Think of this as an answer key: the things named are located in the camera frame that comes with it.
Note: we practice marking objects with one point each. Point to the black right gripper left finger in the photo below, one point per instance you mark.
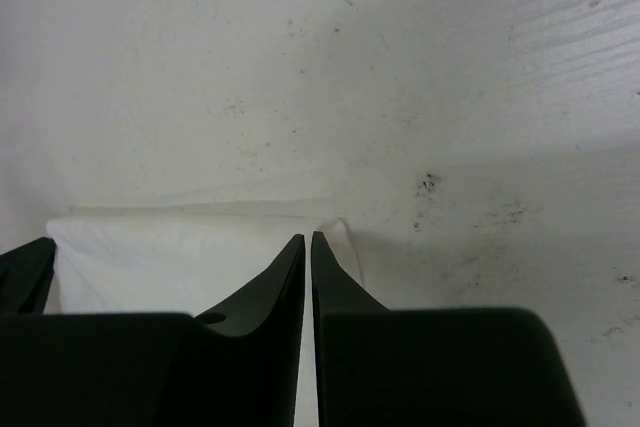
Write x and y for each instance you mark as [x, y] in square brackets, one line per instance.
[235, 364]

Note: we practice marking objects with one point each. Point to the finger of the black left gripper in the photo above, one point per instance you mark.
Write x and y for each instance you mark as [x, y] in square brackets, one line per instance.
[26, 276]

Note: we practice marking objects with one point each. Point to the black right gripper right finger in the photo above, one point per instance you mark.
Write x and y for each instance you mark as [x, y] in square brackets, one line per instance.
[436, 367]

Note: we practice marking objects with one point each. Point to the white tank top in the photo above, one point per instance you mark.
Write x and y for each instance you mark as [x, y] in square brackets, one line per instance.
[174, 262]

